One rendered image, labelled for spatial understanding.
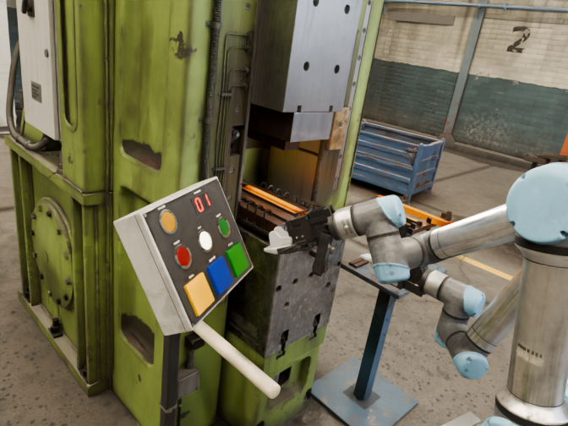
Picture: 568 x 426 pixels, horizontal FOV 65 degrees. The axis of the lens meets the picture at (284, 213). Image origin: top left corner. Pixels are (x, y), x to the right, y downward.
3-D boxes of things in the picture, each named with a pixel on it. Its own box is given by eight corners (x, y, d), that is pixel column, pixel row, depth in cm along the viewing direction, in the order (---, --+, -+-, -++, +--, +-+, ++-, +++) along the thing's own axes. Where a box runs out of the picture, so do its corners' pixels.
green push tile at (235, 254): (249, 265, 123) (240, 241, 122) (237, 277, 116) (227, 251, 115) (244, 267, 124) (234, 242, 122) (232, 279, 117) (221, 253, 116)
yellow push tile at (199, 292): (215, 299, 105) (203, 271, 104) (199, 315, 98) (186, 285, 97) (209, 301, 106) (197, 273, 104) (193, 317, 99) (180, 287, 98)
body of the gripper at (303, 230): (292, 213, 114) (335, 201, 109) (303, 243, 115) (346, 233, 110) (281, 223, 107) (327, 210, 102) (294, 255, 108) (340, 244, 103)
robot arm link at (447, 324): (439, 357, 122) (450, 324, 118) (428, 332, 132) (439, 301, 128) (467, 361, 122) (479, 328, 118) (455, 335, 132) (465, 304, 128)
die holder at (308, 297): (329, 324, 191) (348, 229, 174) (264, 359, 164) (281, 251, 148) (244, 269, 225) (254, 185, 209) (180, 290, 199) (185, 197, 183)
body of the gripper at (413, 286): (383, 281, 136) (418, 299, 128) (390, 256, 133) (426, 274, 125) (396, 275, 141) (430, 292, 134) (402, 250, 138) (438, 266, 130)
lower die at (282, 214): (313, 231, 168) (316, 210, 165) (275, 242, 154) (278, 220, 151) (242, 195, 194) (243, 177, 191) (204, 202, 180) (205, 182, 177)
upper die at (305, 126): (329, 139, 155) (334, 111, 152) (290, 142, 141) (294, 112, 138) (250, 114, 181) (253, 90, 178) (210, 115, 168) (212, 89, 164)
